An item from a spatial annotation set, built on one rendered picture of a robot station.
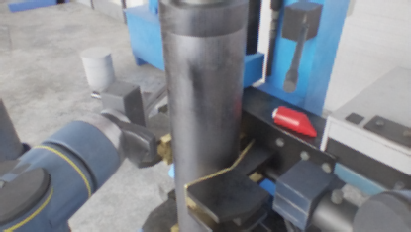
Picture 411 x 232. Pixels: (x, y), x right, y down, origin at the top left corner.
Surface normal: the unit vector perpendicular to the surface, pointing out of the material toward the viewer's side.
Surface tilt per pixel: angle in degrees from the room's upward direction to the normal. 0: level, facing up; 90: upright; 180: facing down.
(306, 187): 0
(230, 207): 0
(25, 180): 0
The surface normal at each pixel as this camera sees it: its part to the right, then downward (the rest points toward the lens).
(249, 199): -0.01, -0.82
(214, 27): 0.20, 0.55
